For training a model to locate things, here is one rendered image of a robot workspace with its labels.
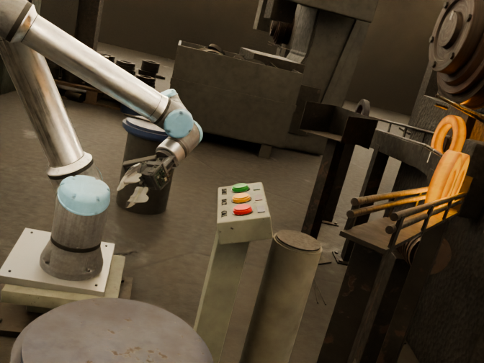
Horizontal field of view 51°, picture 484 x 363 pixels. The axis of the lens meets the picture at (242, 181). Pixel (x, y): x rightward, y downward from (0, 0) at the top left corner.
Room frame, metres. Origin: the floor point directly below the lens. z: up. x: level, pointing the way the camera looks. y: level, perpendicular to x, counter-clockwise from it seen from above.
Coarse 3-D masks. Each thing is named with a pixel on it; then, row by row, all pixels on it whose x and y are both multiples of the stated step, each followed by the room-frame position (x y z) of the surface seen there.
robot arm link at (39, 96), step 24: (0, 48) 1.43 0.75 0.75; (24, 48) 1.44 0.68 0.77; (24, 72) 1.44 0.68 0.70; (48, 72) 1.50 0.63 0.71; (24, 96) 1.46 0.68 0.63; (48, 96) 1.48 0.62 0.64; (48, 120) 1.48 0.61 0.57; (48, 144) 1.50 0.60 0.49; (72, 144) 1.53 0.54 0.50; (48, 168) 1.54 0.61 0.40; (72, 168) 1.51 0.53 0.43; (96, 168) 1.59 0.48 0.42
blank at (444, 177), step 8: (448, 152) 1.20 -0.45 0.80; (456, 152) 1.21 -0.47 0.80; (440, 160) 1.18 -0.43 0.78; (448, 160) 1.17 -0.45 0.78; (456, 160) 1.17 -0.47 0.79; (440, 168) 1.16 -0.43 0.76; (448, 168) 1.16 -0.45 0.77; (456, 168) 1.21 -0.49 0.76; (432, 176) 1.16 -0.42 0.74; (440, 176) 1.15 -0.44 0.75; (448, 176) 1.15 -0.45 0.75; (456, 176) 1.26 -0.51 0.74; (432, 184) 1.15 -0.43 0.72; (440, 184) 1.14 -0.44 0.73; (448, 184) 1.24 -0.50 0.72; (432, 192) 1.15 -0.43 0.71; (440, 192) 1.14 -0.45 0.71; (448, 192) 1.23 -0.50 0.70; (432, 200) 1.15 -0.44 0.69
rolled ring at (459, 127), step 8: (448, 120) 1.85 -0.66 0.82; (456, 120) 1.79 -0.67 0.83; (440, 128) 1.89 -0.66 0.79; (448, 128) 1.88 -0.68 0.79; (456, 128) 1.77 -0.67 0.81; (464, 128) 1.77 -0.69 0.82; (440, 136) 1.89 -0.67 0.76; (456, 136) 1.75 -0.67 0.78; (464, 136) 1.75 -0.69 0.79; (432, 144) 1.90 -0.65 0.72; (440, 144) 1.89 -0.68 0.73; (456, 144) 1.74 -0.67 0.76
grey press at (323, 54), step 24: (264, 0) 5.14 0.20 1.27; (288, 0) 4.33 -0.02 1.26; (312, 0) 4.37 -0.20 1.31; (336, 0) 4.42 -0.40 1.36; (360, 0) 4.47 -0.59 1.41; (264, 24) 5.15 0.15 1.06; (312, 24) 4.73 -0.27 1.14; (336, 24) 4.72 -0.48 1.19; (360, 24) 4.74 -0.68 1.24; (312, 48) 4.68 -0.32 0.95; (336, 48) 4.73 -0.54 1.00; (360, 48) 4.81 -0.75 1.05; (312, 72) 4.69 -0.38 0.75; (336, 72) 4.72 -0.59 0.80; (312, 96) 4.69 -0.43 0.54; (336, 96) 4.76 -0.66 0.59; (288, 144) 4.68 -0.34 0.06; (312, 144) 4.74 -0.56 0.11
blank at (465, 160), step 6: (462, 156) 1.32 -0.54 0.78; (468, 156) 1.34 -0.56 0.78; (462, 162) 1.30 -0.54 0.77; (468, 162) 1.38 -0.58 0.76; (462, 168) 1.31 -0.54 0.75; (462, 174) 1.37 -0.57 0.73; (456, 180) 1.28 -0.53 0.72; (462, 180) 1.39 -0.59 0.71; (456, 186) 1.37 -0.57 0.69; (456, 192) 1.36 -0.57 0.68
